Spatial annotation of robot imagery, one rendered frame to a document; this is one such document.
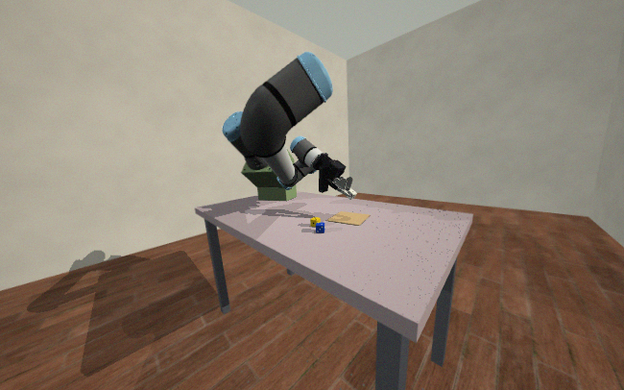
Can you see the tan flat mat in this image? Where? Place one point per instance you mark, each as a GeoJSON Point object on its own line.
{"type": "Point", "coordinates": [349, 218]}

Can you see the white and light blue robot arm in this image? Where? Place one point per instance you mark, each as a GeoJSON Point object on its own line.
{"type": "Point", "coordinates": [273, 109]}

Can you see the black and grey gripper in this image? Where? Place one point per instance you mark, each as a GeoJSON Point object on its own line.
{"type": "Point", "coordinates": [332, 171]}

